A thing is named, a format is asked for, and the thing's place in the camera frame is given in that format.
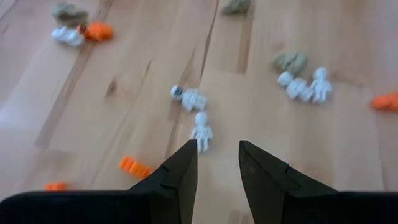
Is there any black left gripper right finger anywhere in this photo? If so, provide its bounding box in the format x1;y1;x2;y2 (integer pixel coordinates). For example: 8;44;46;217
238;140;338;224

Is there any white toy skeleton figure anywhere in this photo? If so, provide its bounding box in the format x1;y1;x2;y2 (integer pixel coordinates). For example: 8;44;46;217
51;25;85;47
190;111;214;153
309;67;333;104
276;70;313;102
170;84;208;113

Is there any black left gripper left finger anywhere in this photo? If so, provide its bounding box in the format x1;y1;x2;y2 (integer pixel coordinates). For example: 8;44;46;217
129;139;198;224

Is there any orange plastic toy figure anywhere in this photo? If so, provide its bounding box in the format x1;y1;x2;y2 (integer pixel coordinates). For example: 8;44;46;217
119;156;155;180
44;182;68;192
77;21;115;43
369;90;398;112

